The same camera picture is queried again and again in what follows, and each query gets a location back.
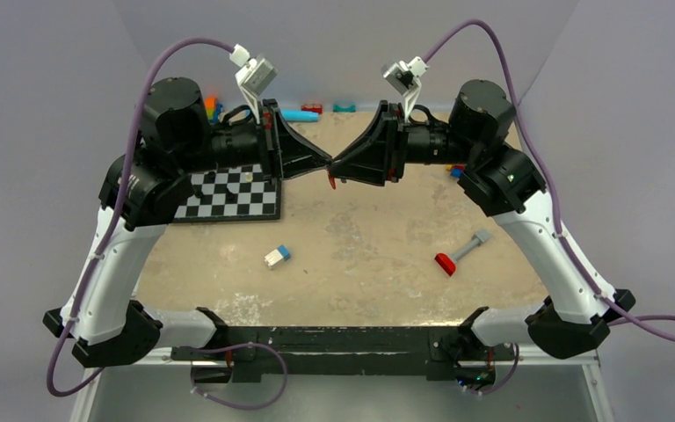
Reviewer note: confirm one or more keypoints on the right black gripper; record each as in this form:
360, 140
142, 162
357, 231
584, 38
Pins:
380, 153

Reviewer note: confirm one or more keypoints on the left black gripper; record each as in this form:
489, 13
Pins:
284, 153

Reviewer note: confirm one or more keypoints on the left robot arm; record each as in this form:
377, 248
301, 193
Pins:
140, 197

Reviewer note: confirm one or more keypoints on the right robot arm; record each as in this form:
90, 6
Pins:
505, 184

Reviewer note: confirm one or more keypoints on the red brick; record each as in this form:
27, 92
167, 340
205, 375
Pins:
312, 108

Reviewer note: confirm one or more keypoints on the teal arch brick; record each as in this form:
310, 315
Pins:
344, 108

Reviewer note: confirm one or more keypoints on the black white chessboard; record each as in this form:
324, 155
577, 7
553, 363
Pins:
238, 194

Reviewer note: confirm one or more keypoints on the colourful brick toy car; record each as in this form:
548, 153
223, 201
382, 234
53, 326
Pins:
456, 170

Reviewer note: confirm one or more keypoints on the white blue brick block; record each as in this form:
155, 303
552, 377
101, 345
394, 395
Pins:
278, 256

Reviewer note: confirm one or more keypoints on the orange green blue brick toy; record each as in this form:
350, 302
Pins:
213, 107

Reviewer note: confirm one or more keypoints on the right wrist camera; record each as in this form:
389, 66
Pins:
405, 78

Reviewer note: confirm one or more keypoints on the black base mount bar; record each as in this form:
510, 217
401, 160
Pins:
437, 353

